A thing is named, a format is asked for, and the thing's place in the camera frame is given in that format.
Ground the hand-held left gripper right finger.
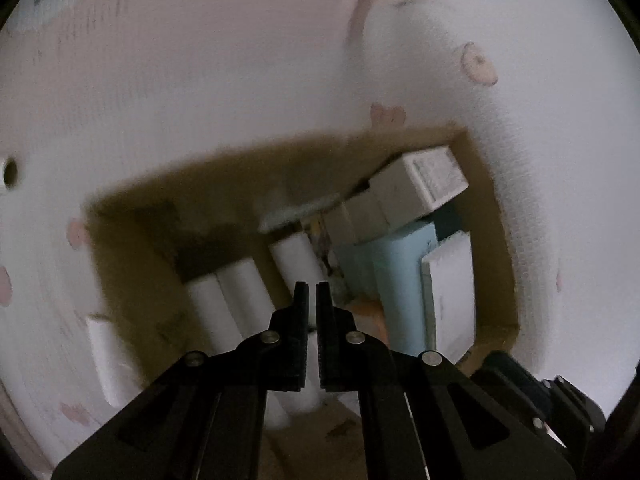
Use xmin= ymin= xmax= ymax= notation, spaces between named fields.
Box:
xmin=316 ymin=281 xmax=577 ymax=480

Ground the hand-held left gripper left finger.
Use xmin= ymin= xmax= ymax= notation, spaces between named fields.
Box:
xmin=51 ymin=281 xmax=309 ymax=480

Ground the brown cardboard box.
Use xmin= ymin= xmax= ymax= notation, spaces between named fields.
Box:
xmin=82 ymin=127 xmax=523 ymax=480

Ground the white cylinder tube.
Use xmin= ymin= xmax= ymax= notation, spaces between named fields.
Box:
xmin=269 ymin=232 xmax=330 ymax=328
xmin=186 ymin=280 xmax=247 ymax=356
xmin=217 ymin=259 xmax=282 ymax=337

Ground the light blue box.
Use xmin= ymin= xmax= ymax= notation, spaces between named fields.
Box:
xmin=334 ymin=222 xmax=441 ymax=356

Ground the small grey-white carton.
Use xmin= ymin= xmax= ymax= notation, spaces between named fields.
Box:
xmin=325 ymin=192 xmax=393 ymax=246

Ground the flat white box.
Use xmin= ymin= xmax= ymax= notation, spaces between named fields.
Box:
xmin=421 ymin=232 xmax=477 ymax=361

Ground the white rectangular carton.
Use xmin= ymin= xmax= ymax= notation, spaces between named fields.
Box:
xmin=367 ymin=145 xmax=470 ymax=226

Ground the white foam block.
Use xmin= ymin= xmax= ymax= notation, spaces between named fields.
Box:
xmin=85 ymin=314 xmax=135 ymax=408

